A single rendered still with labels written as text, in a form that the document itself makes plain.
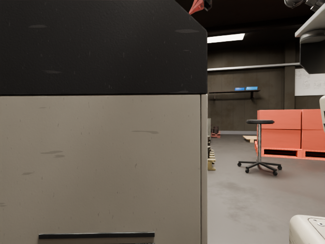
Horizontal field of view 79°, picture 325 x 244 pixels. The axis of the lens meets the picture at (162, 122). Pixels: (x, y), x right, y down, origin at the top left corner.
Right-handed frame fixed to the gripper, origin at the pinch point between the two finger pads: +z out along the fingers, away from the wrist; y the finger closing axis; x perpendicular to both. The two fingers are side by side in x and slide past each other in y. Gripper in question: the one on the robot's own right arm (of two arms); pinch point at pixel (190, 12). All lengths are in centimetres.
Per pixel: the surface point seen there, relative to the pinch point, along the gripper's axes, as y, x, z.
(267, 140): -142, -271, -12
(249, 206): -117, -67, 56
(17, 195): -24, 58, 77
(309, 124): -162, -260, -72
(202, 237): -64, 47, 51
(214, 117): -64, -674, 22
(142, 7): -11, 50, 21
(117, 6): -7, 52, 25
